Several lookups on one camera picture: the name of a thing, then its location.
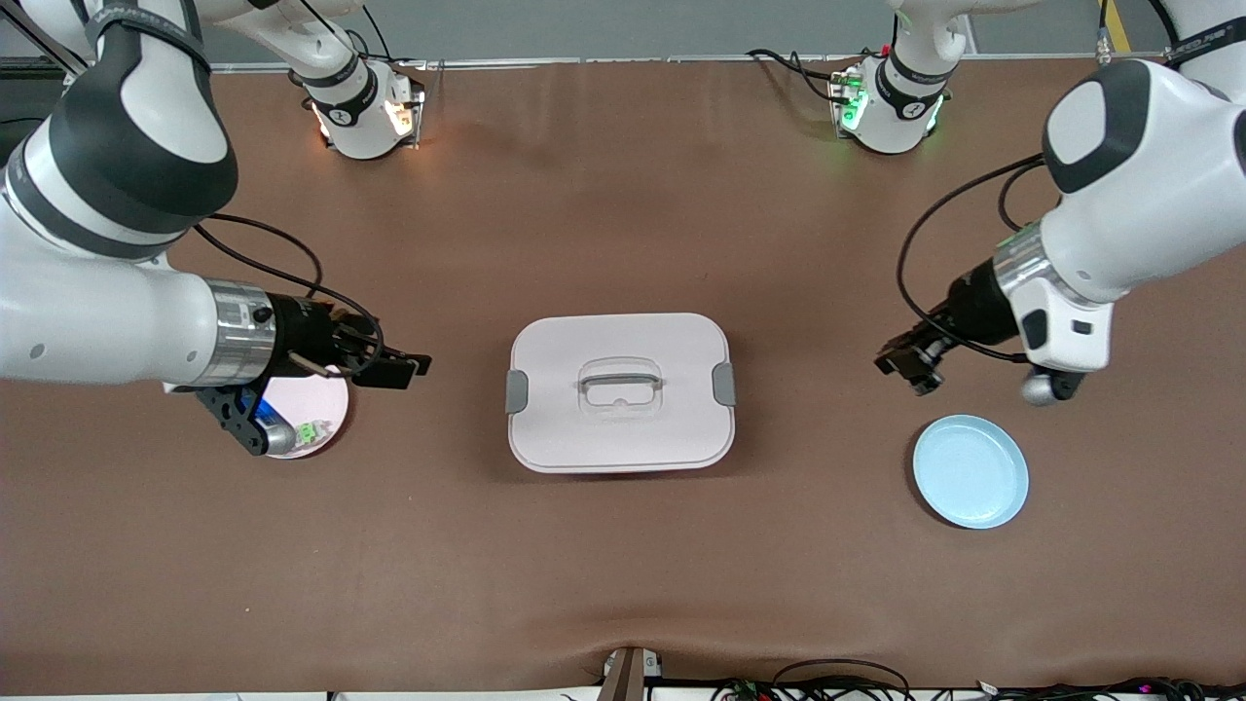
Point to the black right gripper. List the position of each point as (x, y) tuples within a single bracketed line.
[(300, 336)]

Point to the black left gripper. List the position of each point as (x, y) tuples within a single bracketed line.
[(974, 303)]

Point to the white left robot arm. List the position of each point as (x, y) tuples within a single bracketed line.
[(1139, 195)]

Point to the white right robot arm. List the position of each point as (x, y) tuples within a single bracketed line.
[(97, 312)]

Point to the white lidded storage box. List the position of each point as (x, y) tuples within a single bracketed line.
[(623, 438)]

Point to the pink round plate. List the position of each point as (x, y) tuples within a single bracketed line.
[(311, 404)]

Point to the light blue round plate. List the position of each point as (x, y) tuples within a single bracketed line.
[(971, 472)]

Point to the metal table edge strip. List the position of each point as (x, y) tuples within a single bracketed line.
[(584, 62)]

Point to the green push-button switch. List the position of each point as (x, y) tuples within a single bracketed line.
[(310, 433)]

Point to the metal table bracket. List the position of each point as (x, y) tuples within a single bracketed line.
[(628, 677)]

